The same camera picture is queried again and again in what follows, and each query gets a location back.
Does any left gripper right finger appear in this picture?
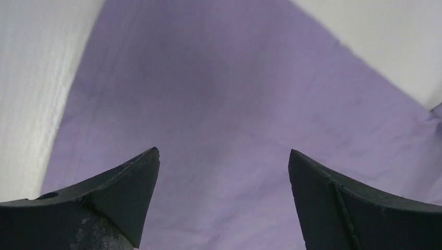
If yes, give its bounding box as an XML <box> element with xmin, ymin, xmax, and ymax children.
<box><xmin>288</xmin><ymin>150</ymin><xmax>441</xmax><ymax>249</ymax></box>

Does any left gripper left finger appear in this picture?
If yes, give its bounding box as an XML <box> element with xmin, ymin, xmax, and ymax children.
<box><xmin>1</xmin><ymin>147</ymin><xmax>160</xmax><ymax>249</ymax></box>

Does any purple t shirt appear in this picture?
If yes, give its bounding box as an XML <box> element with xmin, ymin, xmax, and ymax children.
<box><xmin>42</xmin><ymin>1</ymin><xmax>441</xmax><ymax>249</ymax></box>

